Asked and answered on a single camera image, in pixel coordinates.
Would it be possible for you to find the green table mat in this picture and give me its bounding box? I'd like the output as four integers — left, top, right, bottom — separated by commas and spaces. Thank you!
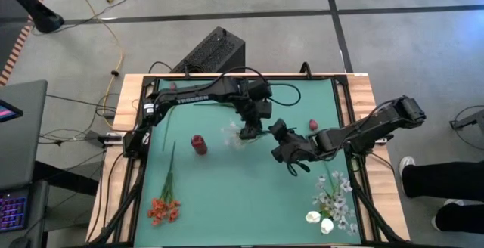
134, 77, 364, 247

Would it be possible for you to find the black power adapter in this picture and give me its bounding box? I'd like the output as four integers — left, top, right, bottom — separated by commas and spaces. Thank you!
85, 129, 111, 148

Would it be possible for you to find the black stand leg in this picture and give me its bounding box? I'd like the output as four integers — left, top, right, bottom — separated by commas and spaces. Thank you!
0, 0, 65, 34

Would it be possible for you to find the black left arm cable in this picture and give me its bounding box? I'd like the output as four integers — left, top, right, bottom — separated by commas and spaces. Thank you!
214, 66, 303, 107

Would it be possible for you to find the person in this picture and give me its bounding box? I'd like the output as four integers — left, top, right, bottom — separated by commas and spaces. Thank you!
399, 155, 484, 234

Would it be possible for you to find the red ribbed glass vase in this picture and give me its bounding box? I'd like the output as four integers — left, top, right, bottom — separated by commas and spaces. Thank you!
190, 134, 209, 157

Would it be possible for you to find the laptop with purple backlit keyboard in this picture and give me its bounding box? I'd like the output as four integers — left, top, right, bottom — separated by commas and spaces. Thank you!
0, 179, 50, 248

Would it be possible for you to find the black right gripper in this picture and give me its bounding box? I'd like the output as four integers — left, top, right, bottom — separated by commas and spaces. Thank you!
268, 118, 321, 165

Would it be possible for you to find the white blossom bunch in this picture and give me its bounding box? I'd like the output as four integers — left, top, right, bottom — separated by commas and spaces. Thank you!
312, 170, 359, 237
221, 120, 268, 150

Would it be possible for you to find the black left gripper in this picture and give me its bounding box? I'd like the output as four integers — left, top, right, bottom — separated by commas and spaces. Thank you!
236, 100, 273, 141

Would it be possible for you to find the long yellow cable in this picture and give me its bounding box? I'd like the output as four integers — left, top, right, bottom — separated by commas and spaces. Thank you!
64, 0, 125, 119

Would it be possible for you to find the black arched bracket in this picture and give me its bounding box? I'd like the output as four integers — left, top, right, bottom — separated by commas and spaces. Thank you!
299, 61, 313, 79

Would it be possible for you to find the black table frame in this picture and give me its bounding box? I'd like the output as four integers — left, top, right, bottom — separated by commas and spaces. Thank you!
87, 72, 411, 248

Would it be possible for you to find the tablet with pink screen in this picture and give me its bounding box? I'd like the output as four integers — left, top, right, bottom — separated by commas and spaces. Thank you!
0, 98, 24, 124

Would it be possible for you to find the white tulip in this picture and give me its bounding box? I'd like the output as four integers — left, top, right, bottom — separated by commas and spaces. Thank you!
320, 217, 335, 235
304, 210, 322, 225

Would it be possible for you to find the black floor stand foot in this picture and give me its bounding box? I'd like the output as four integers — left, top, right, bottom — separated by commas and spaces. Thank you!
448, 106, 484, 132

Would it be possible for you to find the black perforated computer case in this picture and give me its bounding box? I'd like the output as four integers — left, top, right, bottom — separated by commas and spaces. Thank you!
169, 26, 247, 74

